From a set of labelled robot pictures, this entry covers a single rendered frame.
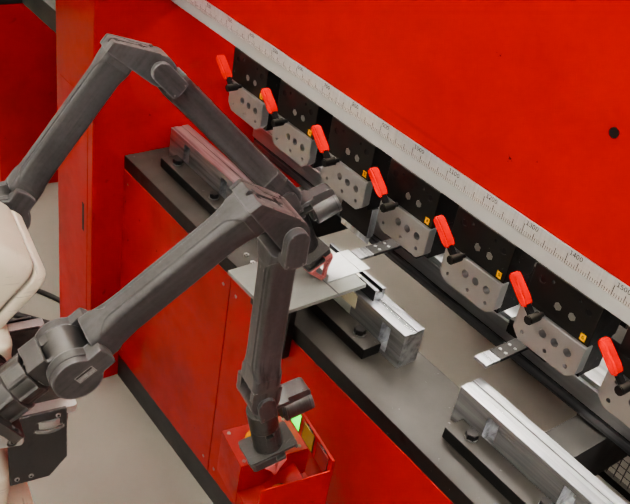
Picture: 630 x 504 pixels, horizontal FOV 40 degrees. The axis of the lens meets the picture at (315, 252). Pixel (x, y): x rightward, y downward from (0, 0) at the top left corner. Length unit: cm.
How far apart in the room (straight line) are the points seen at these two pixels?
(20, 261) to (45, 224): 251
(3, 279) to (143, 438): 162
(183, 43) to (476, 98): 118
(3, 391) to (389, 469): 91
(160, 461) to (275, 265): 159
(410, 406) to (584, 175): 68
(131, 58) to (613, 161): 83
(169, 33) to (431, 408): 128
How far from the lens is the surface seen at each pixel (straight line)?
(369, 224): 195
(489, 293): 169
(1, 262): 138
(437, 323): 363
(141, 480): 283
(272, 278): 140
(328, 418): 205
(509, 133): 158
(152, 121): 264
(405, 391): 194
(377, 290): 199
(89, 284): 286
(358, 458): 201
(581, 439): 198
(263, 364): 153
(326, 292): 195
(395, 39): 176
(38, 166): 165
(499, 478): 179
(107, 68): 161
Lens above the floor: 215
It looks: 34 degrees down
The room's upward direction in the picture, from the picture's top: 11 degrees clockwise
